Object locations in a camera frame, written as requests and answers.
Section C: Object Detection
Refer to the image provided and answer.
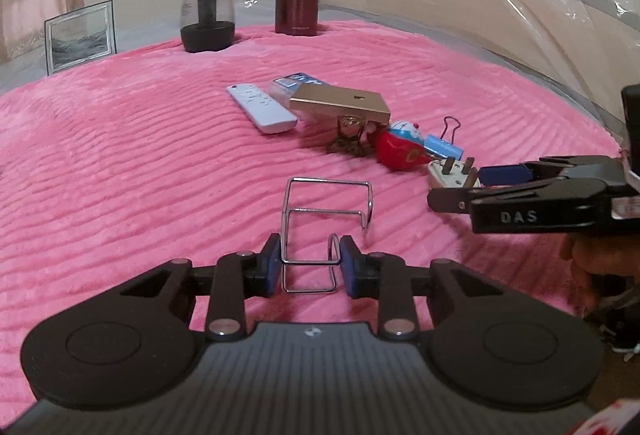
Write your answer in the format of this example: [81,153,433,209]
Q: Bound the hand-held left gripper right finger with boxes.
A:
[339,235,503,342]

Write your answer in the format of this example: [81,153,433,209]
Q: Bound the maroon thermos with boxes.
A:
[274,0,320,36]

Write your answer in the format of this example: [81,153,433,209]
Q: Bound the red blue cartoon cat toy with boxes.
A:
[374,121,432,172]

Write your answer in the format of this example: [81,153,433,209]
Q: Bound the person's right hand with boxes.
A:
[560,230,640,311]

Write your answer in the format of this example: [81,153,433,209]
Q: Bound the silver picture frame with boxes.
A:
[44,0,118,76]

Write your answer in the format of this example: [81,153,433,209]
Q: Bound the white plug adapter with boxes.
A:
[427,156,482,190]

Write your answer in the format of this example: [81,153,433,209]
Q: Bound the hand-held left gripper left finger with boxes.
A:
[117,233,282,342]

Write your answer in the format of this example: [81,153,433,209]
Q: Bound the metal wire rack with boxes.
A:
[280,176,376,293]

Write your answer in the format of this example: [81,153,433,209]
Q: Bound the small brown gold ornament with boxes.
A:
[326,114,377,156]

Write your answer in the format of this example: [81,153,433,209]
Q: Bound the blue binder clip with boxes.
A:
[424,116,466,162]

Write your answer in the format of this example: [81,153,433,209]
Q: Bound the glass jar with dark base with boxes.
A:
[179,0,236,54]

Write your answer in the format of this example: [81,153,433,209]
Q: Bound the white remote control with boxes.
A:
[226,84,298,134]

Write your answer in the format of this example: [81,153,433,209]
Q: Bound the clear plastic box blue label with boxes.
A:
[269,72,328,104]

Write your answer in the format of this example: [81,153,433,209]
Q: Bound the gold box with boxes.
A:
[289,86,391,126]

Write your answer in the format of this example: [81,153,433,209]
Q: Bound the pink blanket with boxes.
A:
[0,20,632,435]

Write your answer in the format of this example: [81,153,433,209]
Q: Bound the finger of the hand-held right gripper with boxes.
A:
[477,156,623,186]
[427,177,609,234]

